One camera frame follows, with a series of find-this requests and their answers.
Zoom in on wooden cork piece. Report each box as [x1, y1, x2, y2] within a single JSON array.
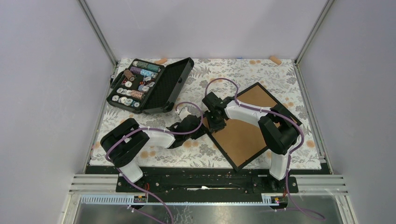
[[269, 56, 282, 65], [154, 58, 168, 64]]

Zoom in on brown cardboard backing board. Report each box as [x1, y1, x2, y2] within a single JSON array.
[[204, 85, 283, 168]]

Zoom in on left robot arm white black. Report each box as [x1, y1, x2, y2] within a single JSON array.
[[100, 107, 206, 192]]

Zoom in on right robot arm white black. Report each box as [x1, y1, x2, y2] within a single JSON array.
[[202, 92, 303, 192]]

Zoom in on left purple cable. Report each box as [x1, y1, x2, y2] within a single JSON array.
[[105, 102, 205, 224]]

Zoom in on white slotted cable duct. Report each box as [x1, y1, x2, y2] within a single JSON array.
[[81, 195, 280, 207]]

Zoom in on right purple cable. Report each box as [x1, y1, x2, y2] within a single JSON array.
[[205, 77, 327, 223]]

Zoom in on black picture frame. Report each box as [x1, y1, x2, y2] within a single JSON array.
[[201, 81, 303, 173]]

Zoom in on black open poker chip case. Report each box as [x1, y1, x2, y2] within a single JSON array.
[[106, 57, 194, 114]]

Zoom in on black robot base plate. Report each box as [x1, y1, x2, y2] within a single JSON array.
[[85, 165, 331, 203]]

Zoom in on left wooden cork piece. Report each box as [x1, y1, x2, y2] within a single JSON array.
[[154, 58, 168, 64]]

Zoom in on purple cable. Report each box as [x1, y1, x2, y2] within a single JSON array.
[[205, 77, 327, 223], [105, 102, 205, 224]]

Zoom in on floral patterned table mat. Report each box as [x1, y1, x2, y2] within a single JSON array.
[[89, 59, 320, 169]]

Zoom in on right wooden cork piece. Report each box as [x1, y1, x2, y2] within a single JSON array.
[[269, 56, 282, 65]]

